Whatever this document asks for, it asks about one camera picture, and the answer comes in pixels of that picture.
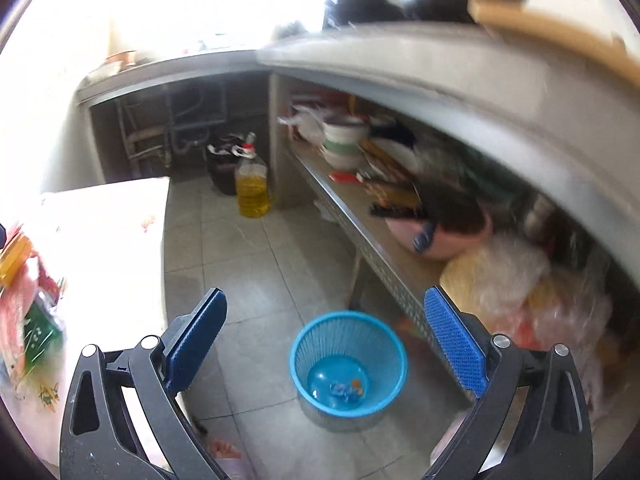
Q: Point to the wooden cutting board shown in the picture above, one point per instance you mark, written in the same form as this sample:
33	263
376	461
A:
512	17

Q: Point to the copper bowl on counter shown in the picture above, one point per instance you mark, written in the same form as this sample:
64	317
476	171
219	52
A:
126	58

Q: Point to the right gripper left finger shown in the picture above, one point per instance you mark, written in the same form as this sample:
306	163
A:
98	439

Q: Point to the white plastic bag on shelf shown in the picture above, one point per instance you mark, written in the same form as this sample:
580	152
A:
309	125

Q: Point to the yellow plastic bag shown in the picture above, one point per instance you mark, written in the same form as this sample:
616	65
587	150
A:
492	281

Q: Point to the pink patterned tablecloth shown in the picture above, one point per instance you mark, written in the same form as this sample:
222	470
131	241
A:
105	244

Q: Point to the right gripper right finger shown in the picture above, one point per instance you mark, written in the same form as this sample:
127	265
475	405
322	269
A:
552	439

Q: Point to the stacked white green bowls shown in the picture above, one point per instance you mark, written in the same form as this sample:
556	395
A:
340	147

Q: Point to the black bucket under counter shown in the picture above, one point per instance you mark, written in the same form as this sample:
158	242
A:
221	162

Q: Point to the yellow cooking oil jug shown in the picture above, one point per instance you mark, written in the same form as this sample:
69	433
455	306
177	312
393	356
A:
251	180

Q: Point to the pink plastic basin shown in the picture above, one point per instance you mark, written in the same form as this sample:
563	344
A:
430	235

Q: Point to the blue plastic waste basket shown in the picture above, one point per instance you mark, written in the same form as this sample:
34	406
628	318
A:
341	346

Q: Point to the orange white medicine box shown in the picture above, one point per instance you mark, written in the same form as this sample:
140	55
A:
13	256

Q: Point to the red contents plastic bag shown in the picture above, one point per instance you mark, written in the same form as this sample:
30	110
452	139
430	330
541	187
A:
560	309

